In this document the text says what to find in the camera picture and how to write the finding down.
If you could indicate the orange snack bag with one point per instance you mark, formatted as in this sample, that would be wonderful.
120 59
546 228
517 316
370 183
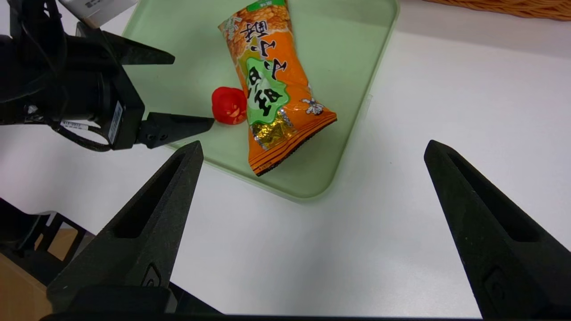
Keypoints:
267 89

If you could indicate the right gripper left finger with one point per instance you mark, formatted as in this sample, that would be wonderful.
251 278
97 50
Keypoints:
147 249

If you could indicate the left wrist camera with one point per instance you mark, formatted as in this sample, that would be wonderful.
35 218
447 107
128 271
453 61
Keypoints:
98 9

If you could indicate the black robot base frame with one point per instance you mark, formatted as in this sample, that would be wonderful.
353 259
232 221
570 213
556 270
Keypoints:
26 232

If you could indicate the orange wicker basket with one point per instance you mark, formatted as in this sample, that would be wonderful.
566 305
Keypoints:
513 6

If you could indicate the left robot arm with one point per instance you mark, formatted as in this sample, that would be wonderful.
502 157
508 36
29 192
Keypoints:
44 89

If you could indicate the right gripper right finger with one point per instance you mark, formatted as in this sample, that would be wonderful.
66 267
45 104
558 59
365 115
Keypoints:
490 249

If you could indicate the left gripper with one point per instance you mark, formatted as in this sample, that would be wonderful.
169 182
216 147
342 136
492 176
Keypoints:
120 116

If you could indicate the red rubber duck toy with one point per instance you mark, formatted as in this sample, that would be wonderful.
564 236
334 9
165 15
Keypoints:
228 106

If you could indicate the light green plastic tray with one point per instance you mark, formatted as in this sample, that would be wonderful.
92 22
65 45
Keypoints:
348 89

